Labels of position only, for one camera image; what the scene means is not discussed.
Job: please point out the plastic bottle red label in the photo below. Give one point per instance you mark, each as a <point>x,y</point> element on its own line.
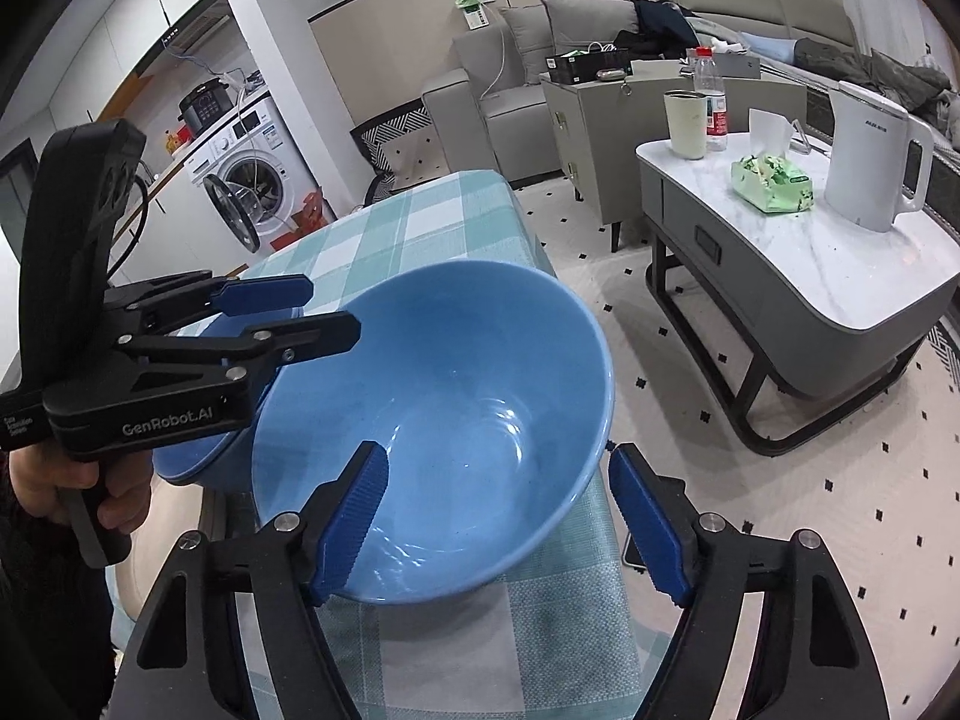
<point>712,90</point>

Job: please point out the grey sofa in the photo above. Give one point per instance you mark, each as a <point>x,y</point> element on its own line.
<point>465,105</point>

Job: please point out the white marble coffee table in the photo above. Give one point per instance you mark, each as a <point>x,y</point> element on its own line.
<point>787,277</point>

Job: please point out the black pressure cooker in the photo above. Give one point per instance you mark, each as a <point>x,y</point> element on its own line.
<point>202,109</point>

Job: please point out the white electric kettle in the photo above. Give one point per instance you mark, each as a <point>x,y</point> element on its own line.
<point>862,157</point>

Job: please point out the green tissue pack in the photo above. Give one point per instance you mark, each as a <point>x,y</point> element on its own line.
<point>772,184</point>

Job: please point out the dark blue bowl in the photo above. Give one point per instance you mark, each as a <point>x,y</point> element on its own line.
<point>202,465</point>

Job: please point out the black white patterned chair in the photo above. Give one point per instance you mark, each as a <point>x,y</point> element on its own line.
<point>394,142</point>

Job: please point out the light blue ribbed bowl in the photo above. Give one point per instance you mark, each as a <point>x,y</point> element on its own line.
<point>465,360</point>

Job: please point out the green wall socket device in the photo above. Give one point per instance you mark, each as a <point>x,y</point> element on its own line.
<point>474,9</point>

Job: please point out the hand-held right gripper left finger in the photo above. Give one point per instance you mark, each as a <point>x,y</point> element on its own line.
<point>352,525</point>

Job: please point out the grey side cabinet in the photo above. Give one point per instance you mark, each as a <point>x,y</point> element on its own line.
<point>600,142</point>

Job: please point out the cream tumbler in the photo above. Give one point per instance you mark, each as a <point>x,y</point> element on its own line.
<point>686,127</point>

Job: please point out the range hood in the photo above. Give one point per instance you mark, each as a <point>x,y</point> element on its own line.
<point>195,31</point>

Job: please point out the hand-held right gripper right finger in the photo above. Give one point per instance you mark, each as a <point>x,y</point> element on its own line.
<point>649,525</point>

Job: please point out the person's left hand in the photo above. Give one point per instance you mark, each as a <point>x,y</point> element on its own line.
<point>45,487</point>

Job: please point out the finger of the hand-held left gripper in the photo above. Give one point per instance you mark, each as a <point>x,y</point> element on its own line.
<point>322,331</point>
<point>262,291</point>

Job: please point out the teal checked tablecloth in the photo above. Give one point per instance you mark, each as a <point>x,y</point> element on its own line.
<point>450,652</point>

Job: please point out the red cardboard box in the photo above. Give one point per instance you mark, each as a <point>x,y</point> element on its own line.
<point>311,214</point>

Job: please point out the black box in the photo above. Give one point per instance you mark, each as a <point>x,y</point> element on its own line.
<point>585,67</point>

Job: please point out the white washing machine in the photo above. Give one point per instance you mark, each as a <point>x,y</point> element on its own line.
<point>270,157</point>

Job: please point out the grey cushion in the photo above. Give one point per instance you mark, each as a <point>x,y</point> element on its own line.
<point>529,41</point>
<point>592,19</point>

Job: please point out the white wall cabinets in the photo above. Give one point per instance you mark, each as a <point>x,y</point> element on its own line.
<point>150,7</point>

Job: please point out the dark jacket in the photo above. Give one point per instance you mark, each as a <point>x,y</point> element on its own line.
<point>660,26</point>

